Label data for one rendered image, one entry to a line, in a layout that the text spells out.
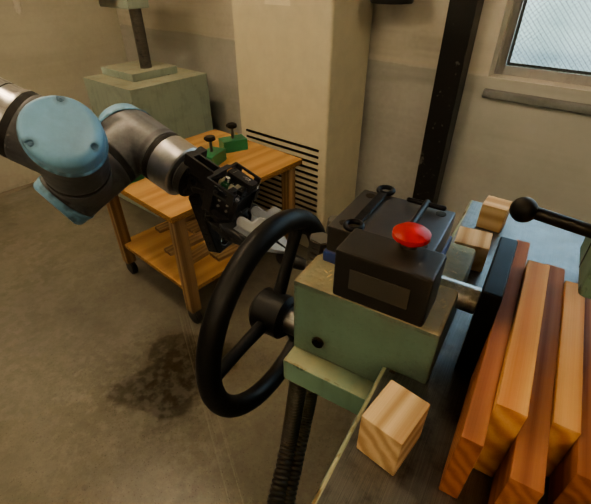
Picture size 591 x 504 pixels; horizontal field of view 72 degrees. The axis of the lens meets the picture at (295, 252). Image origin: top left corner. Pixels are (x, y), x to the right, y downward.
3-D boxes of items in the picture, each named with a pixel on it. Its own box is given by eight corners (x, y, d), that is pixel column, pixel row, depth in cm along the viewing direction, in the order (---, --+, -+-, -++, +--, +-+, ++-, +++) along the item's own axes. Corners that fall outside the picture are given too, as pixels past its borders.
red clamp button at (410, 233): (398, 226, 34) (400, 215, 33) (434, 236, 33) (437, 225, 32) (385, 243, 32) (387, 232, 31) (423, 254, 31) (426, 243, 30)
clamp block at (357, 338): (350, 272, 52) (356, 212, 47) (457, 310, 46) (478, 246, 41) (290, 348, 42) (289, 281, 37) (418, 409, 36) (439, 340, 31)
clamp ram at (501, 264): (418, 288, 44) (434, 217, 39) (490, 313, 41) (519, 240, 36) (389, 342, 38) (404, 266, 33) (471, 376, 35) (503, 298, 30)
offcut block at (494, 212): (505, 223, 56) (513, 201, 54) (499, 233, 54) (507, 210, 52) (481, 217, 58) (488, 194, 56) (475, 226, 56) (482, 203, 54)
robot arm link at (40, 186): (16, 170, 56) (87, 118, 60) (35, 197, 66) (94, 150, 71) (71, 217, 57) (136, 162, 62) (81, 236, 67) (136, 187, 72)
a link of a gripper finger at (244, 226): (286, 240, 58) (236, 206, 60) (275, 266, 62) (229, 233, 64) (297, 230, 60) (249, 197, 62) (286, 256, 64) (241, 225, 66)
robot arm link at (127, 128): (100, 158, 72) (141, 125, 76) (151, 196, 70) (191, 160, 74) (78, 121, 64) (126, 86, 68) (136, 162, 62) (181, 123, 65)
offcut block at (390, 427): (384, 411, 33) (391, 378, 30) (420, 436, 31) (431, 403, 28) (355, 447, 30) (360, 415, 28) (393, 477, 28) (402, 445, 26)
